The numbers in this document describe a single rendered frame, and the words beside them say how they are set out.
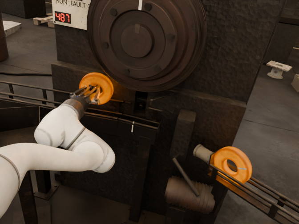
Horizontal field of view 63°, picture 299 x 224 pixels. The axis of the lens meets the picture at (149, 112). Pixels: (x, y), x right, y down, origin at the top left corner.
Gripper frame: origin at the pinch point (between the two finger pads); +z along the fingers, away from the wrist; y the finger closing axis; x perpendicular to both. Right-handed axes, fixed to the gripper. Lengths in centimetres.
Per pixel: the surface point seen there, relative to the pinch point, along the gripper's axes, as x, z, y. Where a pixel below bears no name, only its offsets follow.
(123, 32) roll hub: 29.9, -10.9, 15.2
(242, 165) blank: -8, -19, 68
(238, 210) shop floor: -86, 23, 93
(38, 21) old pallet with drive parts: -96, 362, -294
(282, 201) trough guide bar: -15, -25, 84
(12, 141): -23.1, -25.2, -29.3
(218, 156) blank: -12, -13, 60
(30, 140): -22.6, -22.3, -22.1
